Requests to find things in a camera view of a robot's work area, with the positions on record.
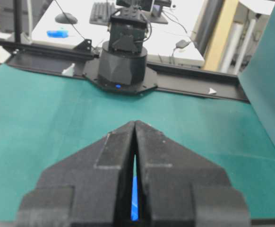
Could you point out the blue object on desk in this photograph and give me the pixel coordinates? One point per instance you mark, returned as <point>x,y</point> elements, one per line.
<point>57,33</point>

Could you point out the green upright panel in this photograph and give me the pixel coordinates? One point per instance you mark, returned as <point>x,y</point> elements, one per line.
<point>258,79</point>

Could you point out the white desk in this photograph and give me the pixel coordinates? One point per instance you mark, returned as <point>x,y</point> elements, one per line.
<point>161,46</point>

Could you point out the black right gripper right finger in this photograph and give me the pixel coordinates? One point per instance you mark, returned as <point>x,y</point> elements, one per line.
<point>179,188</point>

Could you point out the black computer mouse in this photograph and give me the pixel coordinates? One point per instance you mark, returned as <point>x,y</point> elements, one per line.
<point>66,18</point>

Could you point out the blue plastic gear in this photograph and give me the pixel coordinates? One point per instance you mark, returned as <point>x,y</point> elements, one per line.
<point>134,197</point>

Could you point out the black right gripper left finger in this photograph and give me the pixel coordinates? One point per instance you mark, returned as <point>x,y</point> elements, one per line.
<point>90,188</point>

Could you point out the black vertical frame post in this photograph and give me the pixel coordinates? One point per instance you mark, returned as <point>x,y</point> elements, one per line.
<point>17,6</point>

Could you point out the black corner bracket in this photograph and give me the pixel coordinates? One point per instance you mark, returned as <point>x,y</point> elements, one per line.
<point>85,45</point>

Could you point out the green cutting mat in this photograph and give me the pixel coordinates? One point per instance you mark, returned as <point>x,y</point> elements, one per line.
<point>44,119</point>

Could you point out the black aluminium frame rail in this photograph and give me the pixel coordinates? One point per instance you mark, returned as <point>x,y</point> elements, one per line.
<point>52,60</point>

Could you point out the monitor stand with screen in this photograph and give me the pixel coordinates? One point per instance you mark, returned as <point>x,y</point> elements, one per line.
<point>155,14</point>

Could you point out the small grey puck device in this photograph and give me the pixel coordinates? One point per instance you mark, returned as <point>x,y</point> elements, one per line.
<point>181,44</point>

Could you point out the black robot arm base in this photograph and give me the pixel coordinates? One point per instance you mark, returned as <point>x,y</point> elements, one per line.
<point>122,64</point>

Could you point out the black keyboard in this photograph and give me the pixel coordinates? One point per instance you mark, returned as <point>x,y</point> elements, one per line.
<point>101,12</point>

